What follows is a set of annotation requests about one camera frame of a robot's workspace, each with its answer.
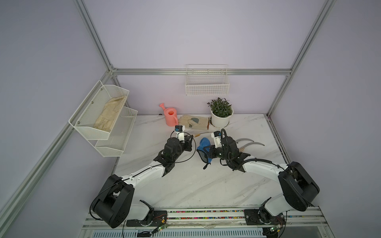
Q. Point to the aluminium front rail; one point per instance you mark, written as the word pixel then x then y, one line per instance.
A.
pixel 229 217

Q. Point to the white mesh shelf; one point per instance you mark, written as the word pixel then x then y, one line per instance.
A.
pixel 86 115
pixel 115 145

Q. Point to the white wire wall basket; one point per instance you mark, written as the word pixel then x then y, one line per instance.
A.
pixel 207 80

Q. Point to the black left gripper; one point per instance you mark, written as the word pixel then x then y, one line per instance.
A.
pixel 187 143

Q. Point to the lower white mesh shelf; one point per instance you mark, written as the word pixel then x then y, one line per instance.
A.
pixel 115 145

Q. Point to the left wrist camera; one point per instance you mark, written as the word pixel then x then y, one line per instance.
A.
pixel 180 132

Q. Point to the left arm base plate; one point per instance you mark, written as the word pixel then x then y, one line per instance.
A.
pixel 153 219

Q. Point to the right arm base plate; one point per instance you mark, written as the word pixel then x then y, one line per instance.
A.
pixel 262 217

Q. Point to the blue microfibre rag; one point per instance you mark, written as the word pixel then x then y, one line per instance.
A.
pixel 206 151

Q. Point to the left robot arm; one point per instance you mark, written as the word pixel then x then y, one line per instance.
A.
pixel 115 203

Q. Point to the pink watering can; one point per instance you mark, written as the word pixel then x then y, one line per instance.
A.
pixel 170 115

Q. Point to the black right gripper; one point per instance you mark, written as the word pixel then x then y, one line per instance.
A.
pixel 211 151

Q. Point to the upper white mesh shelf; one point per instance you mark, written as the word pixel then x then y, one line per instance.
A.
pixel 86 115

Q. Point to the potted green plant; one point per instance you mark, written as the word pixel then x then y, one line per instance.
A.
pixel 221 112

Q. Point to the beige glove in shelf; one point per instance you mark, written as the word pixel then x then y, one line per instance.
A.
pixel 110 112

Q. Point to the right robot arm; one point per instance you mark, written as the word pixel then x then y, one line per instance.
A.
pixel 298 189

